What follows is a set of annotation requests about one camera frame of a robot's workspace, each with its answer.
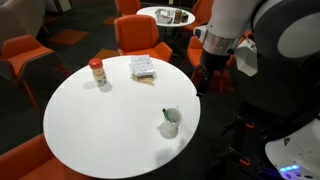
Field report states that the red lid creamer jar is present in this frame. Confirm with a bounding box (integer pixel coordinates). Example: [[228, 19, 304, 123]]
[[88, 57, 108, 88]]

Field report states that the green marker pen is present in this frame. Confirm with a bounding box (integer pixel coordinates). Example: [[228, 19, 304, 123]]
[[162, 108, 173, 124]]

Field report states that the silver snack package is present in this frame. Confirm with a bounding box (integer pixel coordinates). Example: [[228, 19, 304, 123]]
[[154, 8, 175, 25]]

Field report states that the dark glass jar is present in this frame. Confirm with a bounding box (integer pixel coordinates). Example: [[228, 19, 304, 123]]
[[173, 8, 184, 25]]

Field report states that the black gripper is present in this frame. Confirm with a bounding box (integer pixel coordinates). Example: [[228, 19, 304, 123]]
[[196, 49, 235, 98]]

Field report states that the black clamp orange handle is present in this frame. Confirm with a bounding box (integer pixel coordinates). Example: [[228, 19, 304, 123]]
[[215, 146, 253, 168], [219, 114, 256, 135]]

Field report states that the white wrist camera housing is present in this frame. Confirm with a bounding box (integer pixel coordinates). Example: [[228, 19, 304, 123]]
[[235, 39, 259, 78]]

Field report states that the small round white table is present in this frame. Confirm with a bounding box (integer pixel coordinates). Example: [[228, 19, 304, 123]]
[[136, 5, 196, 28]]

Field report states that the wooden stirrer stick bundle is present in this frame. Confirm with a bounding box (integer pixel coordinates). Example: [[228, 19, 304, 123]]
[[130, 75, 156, 86]]

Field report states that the orange armchair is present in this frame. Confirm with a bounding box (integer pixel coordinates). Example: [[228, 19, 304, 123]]
[[0, 133, 93, 180], [114, 0, 143, 17], [186, 35, 236, 94], [0, 34, 63, 111], [113, 14, 174, 63], [180, 0, 215, 33]]

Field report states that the white coffee stirrer box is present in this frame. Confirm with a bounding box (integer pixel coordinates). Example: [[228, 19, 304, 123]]
[[128, 54, 158, 80]]

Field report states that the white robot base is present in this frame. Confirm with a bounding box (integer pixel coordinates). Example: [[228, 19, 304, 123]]
[[264, 117, 320, 180]]

